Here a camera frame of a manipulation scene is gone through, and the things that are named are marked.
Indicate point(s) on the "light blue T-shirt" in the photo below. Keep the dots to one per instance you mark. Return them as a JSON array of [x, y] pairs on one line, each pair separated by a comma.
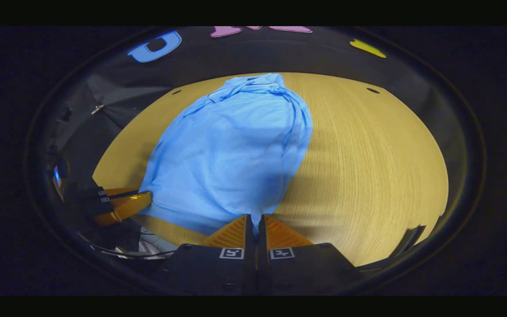
[[227, 149]]

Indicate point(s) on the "dark slanted bar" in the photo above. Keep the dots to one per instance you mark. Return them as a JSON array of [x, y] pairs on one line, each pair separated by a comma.
[[407, 242]]

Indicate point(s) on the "white cloth clip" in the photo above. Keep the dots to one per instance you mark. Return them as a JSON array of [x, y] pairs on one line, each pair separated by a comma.
[[97, 108]]

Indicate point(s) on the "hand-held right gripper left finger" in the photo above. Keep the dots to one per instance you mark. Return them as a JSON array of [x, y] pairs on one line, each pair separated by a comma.
[[218, 273]]

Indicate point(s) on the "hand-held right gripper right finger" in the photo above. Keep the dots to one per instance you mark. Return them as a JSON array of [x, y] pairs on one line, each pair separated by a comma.
[[297, 273]]

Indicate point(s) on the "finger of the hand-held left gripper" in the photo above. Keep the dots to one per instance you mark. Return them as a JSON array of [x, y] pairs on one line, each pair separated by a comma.
[[104, 192], [126, 207]]

